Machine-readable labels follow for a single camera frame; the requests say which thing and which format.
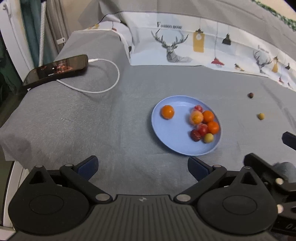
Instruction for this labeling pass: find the small yellow-green fruit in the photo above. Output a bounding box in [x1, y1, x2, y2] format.
[257, 113, 265, 120]

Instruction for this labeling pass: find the yellow fruit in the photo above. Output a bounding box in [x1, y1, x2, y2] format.
[203, 133, 214, 144]

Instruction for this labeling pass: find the red apple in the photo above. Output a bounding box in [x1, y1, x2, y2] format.
[197, 123, 209, 137]

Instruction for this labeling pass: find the orange fruit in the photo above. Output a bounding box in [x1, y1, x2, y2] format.
[189, 110, 204, 126]

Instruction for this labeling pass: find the dark red jujube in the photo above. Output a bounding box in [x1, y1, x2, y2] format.
[248, 92, 254, 98]
[190, 129, 202, 142]

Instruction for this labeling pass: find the orange tangerine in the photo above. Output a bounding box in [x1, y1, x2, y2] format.
[207, 121, 220, 135]
[202, 110, 215, 123]
[161, 105, 175, 120]

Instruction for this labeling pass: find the grey trouser knee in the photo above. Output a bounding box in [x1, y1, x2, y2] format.
[273, 162, 296, 183]

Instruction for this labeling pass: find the dark red jujube on plate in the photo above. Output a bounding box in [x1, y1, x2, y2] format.
[190, 129, 202, 142]

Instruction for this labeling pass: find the light blue plate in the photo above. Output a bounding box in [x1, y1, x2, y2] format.
[151, 95, 222, 156]

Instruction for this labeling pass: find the orange tangerine on plate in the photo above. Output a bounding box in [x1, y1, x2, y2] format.
[202, 110, 215, 123]

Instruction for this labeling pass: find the small red wrapped fruit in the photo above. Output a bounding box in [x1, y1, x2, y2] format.
[193, 105, 203, 113]

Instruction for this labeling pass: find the grey sofa cover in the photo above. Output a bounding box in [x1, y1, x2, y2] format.
[1, 1, 295, 194]

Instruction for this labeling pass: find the black smartphone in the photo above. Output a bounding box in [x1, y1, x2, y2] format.
[22, 54, 89, 89]

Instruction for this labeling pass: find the green checkered cloth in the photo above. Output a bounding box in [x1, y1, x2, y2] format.
[251, 0, 296, 32]

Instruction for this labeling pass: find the grey curtain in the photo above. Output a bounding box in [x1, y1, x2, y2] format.
[39, 0, 69, 66]

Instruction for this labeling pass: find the white deer print cloth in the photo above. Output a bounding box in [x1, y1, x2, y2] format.
[90, 11, 295, 90]

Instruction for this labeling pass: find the white charging cable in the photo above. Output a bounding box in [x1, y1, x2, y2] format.
[56, 58, 120, 95]

